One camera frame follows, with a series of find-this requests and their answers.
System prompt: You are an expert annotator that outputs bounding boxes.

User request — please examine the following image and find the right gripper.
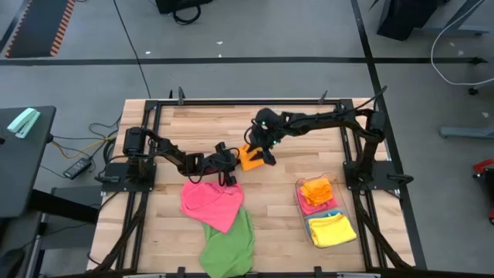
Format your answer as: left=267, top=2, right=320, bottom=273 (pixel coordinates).
left=244, top=107, right=289, bottom=166

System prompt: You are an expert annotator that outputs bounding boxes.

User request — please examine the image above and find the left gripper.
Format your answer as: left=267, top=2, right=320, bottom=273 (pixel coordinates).
left=200, top=141, right=242, bottom=187

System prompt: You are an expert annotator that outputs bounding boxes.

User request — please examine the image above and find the orange microfiber towel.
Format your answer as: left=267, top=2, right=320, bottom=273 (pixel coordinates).
left=237, top=143, right=268, bottom=172
left=299, top=177, right=335, bottom=207

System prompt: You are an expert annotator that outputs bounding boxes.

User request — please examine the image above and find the pink microfiber towel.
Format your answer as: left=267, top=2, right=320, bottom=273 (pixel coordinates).
left=296, top=188, right=338, bottom=216
left=180, top=180, right=245, bottom=234

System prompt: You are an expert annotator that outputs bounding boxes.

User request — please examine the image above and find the blue microfiber towel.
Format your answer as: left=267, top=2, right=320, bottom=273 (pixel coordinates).
left=305, top=210, right=344, bottom=235

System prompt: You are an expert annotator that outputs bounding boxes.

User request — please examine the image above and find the clear plastic bin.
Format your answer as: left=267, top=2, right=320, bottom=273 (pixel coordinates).
left=294, top=172, right=359, bottom=249

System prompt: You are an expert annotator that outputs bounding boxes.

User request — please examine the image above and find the green microfiber towel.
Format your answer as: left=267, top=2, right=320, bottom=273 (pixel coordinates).
left=198, top=206, right=255, bottom=278

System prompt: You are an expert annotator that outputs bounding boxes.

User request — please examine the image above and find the yellow microfiber towel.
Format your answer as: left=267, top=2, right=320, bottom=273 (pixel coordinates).
left=307, top=212, right=358, bottom=249

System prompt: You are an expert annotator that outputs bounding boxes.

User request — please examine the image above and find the black equipment box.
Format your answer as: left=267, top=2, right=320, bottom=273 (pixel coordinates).
left=154, top=0, right=214, bottom=15

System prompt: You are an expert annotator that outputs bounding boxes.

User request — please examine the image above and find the black power adapter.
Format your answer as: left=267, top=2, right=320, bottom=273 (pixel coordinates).
left=63, top=157, right=93, bottom=181

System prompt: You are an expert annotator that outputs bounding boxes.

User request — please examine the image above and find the black desk base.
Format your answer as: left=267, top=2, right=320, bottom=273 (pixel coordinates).
left=376, top=0, right=492, bottom=42

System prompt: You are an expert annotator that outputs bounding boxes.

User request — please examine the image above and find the grey desk foot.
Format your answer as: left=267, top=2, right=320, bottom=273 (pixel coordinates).
left=439, top=125, right=494, bottom=140

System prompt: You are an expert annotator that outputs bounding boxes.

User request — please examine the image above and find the black side desk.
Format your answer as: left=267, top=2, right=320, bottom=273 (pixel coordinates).
left=0, top=106, right=57, bottom=219

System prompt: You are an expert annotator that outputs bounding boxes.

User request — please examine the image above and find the mint green stapler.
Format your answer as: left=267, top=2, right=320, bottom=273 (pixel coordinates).
left=6, top=107, right=42, bottom=139

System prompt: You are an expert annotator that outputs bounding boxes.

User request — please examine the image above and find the red cart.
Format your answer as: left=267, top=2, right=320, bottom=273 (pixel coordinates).
left=472, top=158, right=494, bottom=225

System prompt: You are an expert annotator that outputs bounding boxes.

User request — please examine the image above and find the black orange-edged floor mat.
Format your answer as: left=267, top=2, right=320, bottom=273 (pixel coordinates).
left=4, top=0, right=76, bottom=59

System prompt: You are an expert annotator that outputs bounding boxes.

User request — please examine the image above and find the black aluminium table frame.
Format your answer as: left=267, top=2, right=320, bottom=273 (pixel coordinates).
left=87, top=98, right=428, bottom=278

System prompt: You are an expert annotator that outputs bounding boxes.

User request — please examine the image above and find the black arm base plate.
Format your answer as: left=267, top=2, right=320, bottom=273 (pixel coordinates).
left=343, top=160, right=401, bottom=192
left=100, top=161, right=157, bottom=193

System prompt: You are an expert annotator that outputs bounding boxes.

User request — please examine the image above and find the black cable bundle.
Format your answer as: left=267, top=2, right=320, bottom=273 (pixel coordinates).
left=92, top=191, right=150, bottom=272
left=353, top=192, right=412, bottom=270

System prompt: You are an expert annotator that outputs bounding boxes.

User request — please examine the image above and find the coiled black cable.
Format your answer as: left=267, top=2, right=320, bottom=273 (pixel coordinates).
left=171, top=3, right=202, bottom=26

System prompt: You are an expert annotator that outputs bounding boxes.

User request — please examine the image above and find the yellow cable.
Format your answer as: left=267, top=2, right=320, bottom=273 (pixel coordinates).
left=51, top=134, right=118, bottom=160

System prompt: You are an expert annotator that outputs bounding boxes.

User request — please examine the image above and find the black desk leg frame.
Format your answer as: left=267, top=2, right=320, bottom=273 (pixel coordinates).
left=29, top=185, right=103, bottom=251

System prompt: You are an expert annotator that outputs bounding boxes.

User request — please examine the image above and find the white floor cable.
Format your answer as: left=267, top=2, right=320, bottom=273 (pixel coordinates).
left=430, top=0, right=494, bottom=86

